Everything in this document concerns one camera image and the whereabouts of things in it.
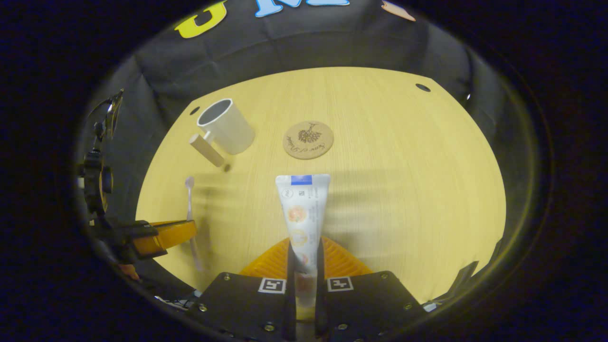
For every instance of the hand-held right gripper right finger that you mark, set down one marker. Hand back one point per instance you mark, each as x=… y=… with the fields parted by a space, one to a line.
x=321 y=308

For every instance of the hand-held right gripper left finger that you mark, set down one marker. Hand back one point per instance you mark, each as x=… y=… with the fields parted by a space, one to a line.
x=291 y=304

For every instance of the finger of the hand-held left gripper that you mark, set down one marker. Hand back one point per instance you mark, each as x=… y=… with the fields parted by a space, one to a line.
x=171 y=235

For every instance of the white toothbrush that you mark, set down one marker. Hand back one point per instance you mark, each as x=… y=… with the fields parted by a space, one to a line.
x=190 y=199

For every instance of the white toothpaste tube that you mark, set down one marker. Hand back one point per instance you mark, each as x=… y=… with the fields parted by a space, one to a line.
x=304 y=213

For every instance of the round cork coaster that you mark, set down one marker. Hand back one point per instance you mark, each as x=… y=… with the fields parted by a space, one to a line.
x=308 y=140

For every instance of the black backdrop cloth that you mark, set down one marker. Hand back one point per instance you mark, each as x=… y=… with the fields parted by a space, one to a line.
x=304 y=42

